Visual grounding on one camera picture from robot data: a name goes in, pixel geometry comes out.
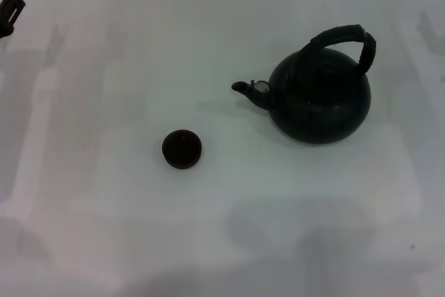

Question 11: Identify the dark round teapot with handle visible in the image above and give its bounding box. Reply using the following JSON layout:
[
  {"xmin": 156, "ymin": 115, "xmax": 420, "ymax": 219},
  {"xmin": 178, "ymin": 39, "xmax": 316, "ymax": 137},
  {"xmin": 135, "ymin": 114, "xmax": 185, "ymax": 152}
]
[{"xmin": 231, "ymin": 24, "xmax": 377, "ymax": 145}]

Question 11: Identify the small dark teacup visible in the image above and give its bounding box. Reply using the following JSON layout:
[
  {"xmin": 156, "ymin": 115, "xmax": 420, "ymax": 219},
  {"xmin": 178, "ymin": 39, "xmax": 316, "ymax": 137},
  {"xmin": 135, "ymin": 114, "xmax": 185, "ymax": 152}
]
[{"xmin": 161, "ymin": 129, "xmax": 203, "ymax": 170}]

